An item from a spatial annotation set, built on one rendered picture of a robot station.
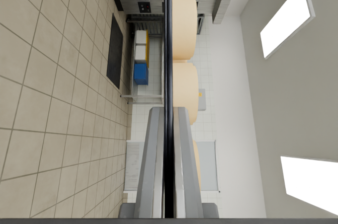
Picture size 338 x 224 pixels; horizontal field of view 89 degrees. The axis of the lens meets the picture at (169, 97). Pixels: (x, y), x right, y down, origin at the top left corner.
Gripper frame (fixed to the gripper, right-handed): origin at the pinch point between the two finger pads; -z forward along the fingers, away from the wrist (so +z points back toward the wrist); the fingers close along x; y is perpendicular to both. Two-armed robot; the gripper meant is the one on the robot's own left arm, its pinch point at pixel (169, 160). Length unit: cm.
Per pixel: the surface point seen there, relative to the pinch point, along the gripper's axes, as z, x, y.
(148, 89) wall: -337, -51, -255
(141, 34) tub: -395, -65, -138
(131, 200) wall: -136, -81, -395
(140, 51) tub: -358, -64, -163
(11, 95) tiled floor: -80, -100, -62
